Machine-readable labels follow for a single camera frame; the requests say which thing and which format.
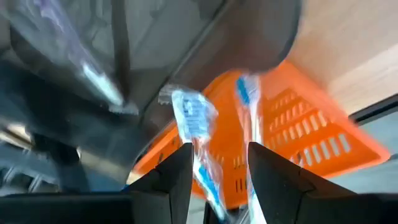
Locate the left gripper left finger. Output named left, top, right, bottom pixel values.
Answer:
left=0, top=142, right=195, bottom=224

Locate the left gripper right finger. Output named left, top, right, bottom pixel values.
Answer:
left=248, top=142, right=398, bottom=224

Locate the blue toothbrush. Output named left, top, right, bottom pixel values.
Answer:
left=234, top=73, right=270, bottom=224
left=158, top=83, right=229, bottom=222

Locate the purple toothbrush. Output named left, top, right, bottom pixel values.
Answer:
left=30, top=0, right=139, bottom=116

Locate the orange plastic basket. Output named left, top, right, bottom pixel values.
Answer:
left=133, top=60, right=391, bottom=210

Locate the grey plastic bin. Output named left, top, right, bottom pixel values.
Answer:
left=0, top=0, right=302, bottom=195

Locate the black aluminium table frame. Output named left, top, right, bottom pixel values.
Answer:
left=351, top=93, right=398, bottom=125

